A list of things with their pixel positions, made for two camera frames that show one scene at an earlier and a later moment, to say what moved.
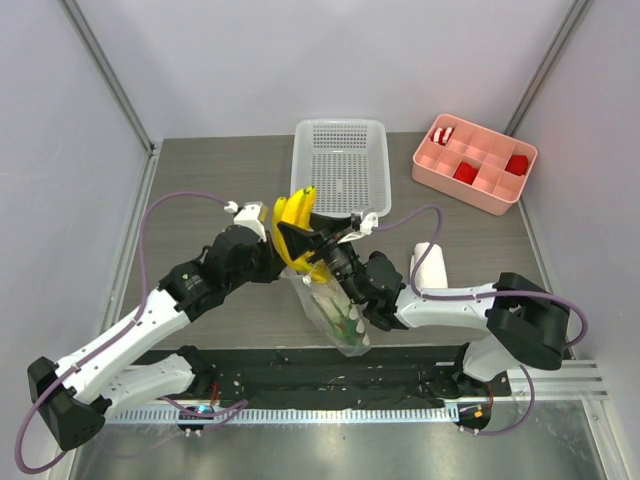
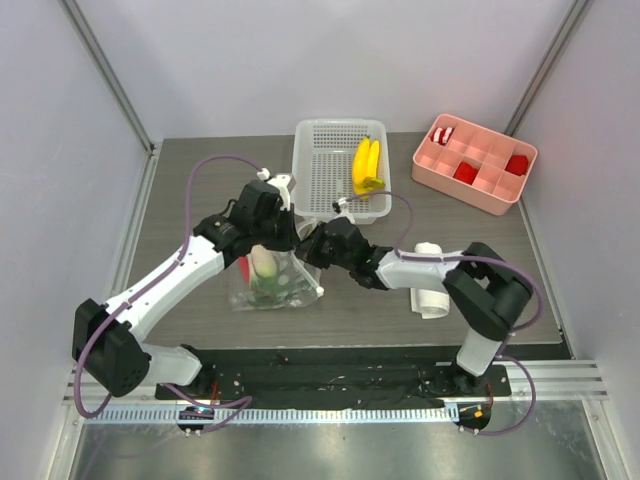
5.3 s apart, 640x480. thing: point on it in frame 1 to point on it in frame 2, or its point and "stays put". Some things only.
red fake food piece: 517,164 stays put
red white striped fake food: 441,135 stays put
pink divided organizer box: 476,165 stays put
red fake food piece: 465,173 stays put
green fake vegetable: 347,331 to 266,292
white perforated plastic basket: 346,161 stays put
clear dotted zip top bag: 323,298 to 272,279
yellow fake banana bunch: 297,210 to 365,165
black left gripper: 274,265 to 290,238
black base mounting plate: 342,379 stays put
